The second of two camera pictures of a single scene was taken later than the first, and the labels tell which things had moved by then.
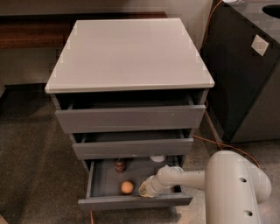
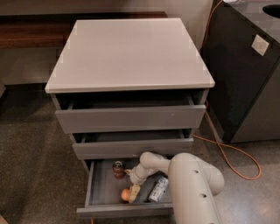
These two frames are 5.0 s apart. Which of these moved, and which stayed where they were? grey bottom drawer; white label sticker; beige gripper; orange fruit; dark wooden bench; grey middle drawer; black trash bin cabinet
Moved: orange fruit; grey bottom drawer; beige gripper
Stayed: dark wooden bench; white label sticker; black trash bin cabinet; grey middle drawer
